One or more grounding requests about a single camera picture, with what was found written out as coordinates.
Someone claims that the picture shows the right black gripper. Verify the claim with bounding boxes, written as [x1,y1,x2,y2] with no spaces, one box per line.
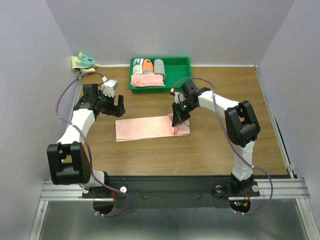
[171,99,197,127]

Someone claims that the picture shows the pink towel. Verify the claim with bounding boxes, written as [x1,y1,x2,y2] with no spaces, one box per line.
[130,73,165,88]
[115,113,191,142]

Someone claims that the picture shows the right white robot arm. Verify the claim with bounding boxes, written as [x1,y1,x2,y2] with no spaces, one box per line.
[170,77,261,195]

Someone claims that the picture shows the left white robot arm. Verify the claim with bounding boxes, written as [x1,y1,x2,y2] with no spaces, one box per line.
[46,79,126,197]

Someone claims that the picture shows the pink rolled towel in tray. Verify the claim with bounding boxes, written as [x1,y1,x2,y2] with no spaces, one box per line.
[130,73,165,88]

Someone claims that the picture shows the white green rolled towel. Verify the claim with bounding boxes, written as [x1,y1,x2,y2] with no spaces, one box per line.
[131,58,144,75]

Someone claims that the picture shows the green plastic tray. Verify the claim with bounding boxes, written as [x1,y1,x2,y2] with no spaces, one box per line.
[128,56,192,94]

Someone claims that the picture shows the orange rolled towel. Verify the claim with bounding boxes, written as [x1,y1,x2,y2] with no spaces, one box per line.
[142,59,154,74]

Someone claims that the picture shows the grey rolled towel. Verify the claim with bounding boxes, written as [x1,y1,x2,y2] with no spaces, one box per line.
[153,58,166,79]

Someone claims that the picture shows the yellow green crumpled towel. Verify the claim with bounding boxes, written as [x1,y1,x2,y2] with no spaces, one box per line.
[70,52,100,76]

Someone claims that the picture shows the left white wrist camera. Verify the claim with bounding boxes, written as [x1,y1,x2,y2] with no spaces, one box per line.
[101,76,119,98]

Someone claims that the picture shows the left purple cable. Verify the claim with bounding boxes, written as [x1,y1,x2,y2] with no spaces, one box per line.
[55,71,130,218]

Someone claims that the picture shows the purple cable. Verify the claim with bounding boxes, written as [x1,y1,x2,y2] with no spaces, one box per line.
[169,77,274,216]
[55,71,130,218]

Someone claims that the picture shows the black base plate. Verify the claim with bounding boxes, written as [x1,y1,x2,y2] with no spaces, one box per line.
[82,175,260,213]

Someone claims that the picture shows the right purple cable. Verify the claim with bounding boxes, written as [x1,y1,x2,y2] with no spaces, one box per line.
[169,77,274,216]

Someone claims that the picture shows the aluminium frame rail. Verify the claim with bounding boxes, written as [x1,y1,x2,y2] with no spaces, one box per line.
[39,67,308,240]

